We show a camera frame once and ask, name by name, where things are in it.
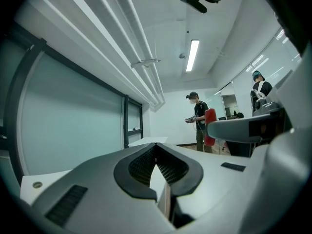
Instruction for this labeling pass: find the black head camera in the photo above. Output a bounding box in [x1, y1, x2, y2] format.
[179, 0, 208, 14]

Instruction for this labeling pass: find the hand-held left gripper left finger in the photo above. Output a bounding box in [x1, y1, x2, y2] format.
[31, 142, 177, 234]

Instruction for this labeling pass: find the narrow black framed window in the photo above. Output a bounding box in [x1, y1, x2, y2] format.
[123, 96, 144, 149]

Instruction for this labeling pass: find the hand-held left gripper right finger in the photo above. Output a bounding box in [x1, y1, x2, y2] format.
[156, 142, 257, 234]

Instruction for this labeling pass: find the person's black shirt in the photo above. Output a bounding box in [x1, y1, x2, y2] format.
[260, 0, 312, 57]

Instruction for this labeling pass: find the white ceiling pipe run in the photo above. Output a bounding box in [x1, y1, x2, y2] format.
[36, 0, 167, 112]

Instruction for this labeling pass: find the black framed frosted window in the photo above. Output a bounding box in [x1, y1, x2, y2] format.
[0, 33, 16, 141]
[7, 38, 129, 178]

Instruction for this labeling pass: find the long ceiling light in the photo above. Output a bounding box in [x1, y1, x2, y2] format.
[185, 39, 200, 72]

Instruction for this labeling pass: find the white pipe hanger bracket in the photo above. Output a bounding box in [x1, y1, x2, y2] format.
[131, 57, 161, 70]

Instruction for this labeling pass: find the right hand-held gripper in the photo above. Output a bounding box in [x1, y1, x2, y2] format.
[206, 69, 297, 144]

